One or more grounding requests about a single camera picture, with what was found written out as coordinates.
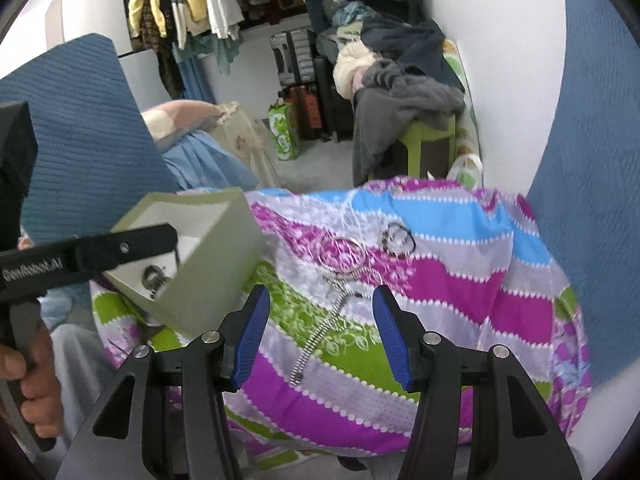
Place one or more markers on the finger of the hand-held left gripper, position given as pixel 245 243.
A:
pixel 130 247

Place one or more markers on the pile of clothes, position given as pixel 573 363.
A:
pixel 380 15

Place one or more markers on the green plastic stool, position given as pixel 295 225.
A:
pixel 430 147

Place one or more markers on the black suitcase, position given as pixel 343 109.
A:
pixel 332 105

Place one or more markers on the grey fleece garment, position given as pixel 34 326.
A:
pixel 395 100

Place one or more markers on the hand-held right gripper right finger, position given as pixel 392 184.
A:
pixel 392 340

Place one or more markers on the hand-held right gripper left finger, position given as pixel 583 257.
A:
pixel 250 340

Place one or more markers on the green cardboard box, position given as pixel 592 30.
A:
pixel 210 280

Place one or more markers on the hanging clothes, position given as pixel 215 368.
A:
pixel 190 5

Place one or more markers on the colourful floral striped cloth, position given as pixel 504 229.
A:
pixel 450 285

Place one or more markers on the black and white patterned bangle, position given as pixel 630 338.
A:
pixel 152 277

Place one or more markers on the large blue textured cushion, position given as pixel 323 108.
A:
pixel 85 135

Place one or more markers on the beige floral cloth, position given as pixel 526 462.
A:
pixel 245 135

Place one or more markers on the grey hard suitcase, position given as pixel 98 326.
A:
pixel 292 55

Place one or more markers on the person's left leg in jeans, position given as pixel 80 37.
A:
pixel 80 375

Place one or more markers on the white plastic bag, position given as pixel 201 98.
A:
pixel 465 172

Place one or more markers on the pink pillow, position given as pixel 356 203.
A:
pixel 180 120

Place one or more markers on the light blue blanket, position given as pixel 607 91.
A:
pixel 210 162

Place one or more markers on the red suitcase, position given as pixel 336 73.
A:
pixel 302 112

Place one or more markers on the green shopping bag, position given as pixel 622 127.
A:
pixel 284 132

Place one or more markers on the person's left hand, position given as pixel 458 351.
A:
pixel 37 390

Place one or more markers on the white cabinet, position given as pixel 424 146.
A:
pixel 95 15

